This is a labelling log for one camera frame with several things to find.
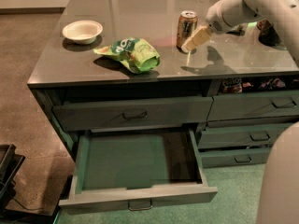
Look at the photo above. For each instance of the black stand on floor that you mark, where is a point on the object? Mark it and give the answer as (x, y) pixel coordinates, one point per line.
(10, 163)

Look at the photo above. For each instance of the open middle left drawer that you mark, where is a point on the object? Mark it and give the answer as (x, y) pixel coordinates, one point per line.
(137, 171)

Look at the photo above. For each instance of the orange soda can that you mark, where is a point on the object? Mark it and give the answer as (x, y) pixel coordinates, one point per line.
(187, 22)

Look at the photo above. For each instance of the white paper bowl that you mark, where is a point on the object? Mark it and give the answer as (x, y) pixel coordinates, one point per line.
(82, 32)

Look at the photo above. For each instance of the top right drawer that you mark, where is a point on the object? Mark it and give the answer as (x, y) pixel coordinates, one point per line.
(265, 104)

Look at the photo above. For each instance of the middle right drawer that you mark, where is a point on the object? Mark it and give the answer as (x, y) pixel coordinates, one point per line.
(241, 136)

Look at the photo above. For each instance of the top left drawer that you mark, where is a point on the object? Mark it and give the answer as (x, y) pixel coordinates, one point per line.
(162, 112)

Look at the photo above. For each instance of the green chip bag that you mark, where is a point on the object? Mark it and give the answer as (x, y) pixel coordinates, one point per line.
(136, 54)

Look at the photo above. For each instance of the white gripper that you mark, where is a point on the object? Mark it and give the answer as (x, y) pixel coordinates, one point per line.
(216, 19)

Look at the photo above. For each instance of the snack bags in shelf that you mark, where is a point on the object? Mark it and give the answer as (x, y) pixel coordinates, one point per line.
(251, 84)

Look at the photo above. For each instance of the black cup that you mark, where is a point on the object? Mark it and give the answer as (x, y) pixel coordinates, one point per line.
(268, 35)

